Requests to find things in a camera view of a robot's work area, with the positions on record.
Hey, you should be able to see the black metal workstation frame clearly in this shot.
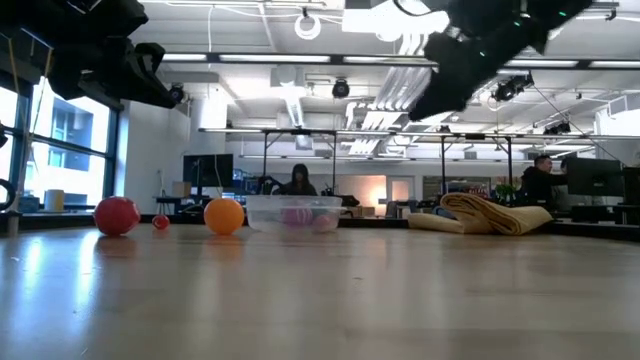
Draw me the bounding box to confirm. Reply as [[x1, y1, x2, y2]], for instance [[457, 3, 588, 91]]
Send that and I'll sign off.
[[260, 128, 338, 197], [438, 131, 515, 202]]

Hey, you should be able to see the black computer monitor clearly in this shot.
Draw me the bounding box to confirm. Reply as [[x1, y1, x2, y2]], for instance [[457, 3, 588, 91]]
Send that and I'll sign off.
[[566, 157, 624, 198], [622, 167, 640, 206], [182, 153, 235, 189]]

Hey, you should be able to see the person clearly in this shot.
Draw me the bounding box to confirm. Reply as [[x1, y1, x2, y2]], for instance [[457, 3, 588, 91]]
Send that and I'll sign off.
[[518, 154, 569, 209], [283, 163, 320, 197]]

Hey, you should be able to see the small pink toy fruit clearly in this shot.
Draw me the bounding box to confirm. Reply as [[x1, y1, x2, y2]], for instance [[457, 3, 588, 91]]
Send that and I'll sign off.
[[313, 213, 337, 233]]

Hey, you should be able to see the clear plastic tupperware container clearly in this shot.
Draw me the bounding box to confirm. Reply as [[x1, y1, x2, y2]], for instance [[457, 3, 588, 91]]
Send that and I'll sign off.
[[244, 194, 345, 234]]

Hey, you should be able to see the pinkish red round toy fruit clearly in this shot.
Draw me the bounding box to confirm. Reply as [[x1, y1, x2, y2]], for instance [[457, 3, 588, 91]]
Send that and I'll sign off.
[[93, 196, 142, 238]]

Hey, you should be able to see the green background plant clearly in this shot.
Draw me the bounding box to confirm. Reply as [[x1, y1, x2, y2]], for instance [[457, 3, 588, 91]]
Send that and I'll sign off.
[[494, 182, 519, 204]]

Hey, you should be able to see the large window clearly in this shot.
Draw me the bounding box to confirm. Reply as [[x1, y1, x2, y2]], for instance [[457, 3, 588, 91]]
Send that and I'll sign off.
[[0, 74, 120, 212]]

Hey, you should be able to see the orange toy fruit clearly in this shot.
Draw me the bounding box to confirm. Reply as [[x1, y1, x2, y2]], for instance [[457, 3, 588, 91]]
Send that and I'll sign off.
[[203, 197, 246, 236]]

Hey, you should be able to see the purple striped toy fruit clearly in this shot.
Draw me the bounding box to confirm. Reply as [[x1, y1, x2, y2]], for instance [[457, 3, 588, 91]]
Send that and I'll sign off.
[[282, 207, 315, 227]]

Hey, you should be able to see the yellow hanging cable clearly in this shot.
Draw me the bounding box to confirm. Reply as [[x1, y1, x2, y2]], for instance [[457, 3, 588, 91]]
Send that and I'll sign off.
[[7, 37, 54, 214]]

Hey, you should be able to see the folded yellow cloth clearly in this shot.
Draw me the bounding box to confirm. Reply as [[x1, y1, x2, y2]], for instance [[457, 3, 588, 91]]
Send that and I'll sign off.
[[407, 192, 555, 237]]

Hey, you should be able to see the white coiled ceiling cable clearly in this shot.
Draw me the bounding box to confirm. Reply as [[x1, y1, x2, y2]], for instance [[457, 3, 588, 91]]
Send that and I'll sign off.
[[293, 13, 322, 41]]

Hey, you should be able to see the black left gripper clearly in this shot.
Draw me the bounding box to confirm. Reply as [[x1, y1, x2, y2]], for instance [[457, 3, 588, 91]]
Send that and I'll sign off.
[[0, 0, 177, 109]]

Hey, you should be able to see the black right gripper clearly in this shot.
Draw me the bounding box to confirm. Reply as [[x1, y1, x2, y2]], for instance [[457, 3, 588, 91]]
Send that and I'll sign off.
[[409, 0, 549, 121]]

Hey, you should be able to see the long ceiling light fixture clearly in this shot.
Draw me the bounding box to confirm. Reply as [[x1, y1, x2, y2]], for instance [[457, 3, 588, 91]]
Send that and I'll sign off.
[[159, 52, 640, 70]]

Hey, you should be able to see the white cylinder container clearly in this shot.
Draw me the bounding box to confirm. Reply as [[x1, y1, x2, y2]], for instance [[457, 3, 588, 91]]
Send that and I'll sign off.
[[43, 188, 66, 213]]

